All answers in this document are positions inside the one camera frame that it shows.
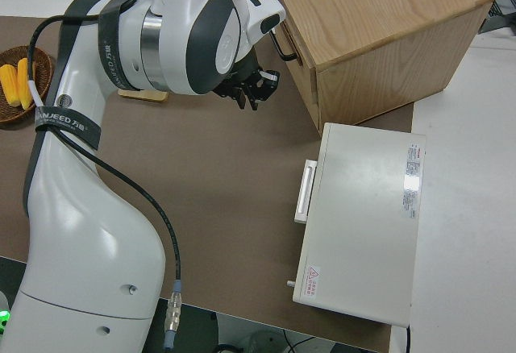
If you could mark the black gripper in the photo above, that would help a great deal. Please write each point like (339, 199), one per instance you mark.
(250, 79)

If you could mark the light wooden drawer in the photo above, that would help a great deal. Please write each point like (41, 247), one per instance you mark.
(301, 44)

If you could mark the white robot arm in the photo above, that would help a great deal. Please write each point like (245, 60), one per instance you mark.
(88, 216)

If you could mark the brown table mat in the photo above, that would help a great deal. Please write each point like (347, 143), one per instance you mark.
(242, 208)

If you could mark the light wooden cabinet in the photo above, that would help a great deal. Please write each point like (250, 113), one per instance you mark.
(383, 26)

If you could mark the white toaster oven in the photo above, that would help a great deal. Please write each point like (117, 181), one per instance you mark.
(363, 224)

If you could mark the brown woven wicker basket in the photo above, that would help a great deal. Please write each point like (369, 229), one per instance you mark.
(43, 65)

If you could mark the yellow corn cob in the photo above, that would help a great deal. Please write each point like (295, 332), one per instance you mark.
(23, 83)
(9, 85)

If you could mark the black mesh object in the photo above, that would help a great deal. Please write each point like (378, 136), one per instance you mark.
(500, 6)

